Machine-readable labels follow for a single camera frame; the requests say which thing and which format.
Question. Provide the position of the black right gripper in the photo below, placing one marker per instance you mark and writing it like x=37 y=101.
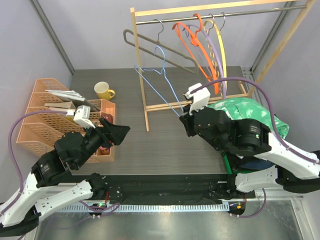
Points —
x=187 y=119

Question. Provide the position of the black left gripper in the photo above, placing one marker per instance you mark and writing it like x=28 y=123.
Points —
x=113 y=133

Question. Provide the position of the green garment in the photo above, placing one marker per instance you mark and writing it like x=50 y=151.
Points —
x=244 y=108

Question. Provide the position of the purple plastic hanger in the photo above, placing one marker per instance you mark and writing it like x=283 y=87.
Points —
x=219 y=62

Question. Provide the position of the blue wire hanger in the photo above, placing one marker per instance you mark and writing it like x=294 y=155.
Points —
x=162 y=72

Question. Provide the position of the orange plastic hanger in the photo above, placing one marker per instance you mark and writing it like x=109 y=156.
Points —
x=210 y=74

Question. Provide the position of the blue denim jeans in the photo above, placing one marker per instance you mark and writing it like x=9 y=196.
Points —
x=257 y=165

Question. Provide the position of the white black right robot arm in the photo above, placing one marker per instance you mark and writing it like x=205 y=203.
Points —
x=294 y=170

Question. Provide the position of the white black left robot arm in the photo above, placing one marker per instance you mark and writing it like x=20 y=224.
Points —
x=29 y=206

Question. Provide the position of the pink capped bottle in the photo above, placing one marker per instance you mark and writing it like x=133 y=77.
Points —
x=103 y=151

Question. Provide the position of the orange compartment basket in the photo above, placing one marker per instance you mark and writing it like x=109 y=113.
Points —
x=108 y=109

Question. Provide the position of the yellow mug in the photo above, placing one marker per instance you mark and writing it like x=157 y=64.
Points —
x=103 y=91

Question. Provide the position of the papers in organizer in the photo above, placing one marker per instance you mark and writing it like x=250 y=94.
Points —
x=68 y=100

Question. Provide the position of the green plastic tray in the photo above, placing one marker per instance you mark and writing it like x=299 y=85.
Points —
x=233 y=162

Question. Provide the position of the orange file organizer rack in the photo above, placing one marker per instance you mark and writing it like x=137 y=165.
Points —
x=39 y=132

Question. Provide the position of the wooden clothes rack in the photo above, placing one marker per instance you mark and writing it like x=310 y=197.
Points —
x=289 y=6

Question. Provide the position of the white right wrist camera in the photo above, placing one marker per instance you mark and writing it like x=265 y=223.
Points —
x=199 y=99

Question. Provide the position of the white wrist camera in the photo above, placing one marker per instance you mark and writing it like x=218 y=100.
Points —
x=199 y=99
x=81 y=116

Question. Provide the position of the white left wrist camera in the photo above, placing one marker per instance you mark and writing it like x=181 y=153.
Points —
x=81 y=116

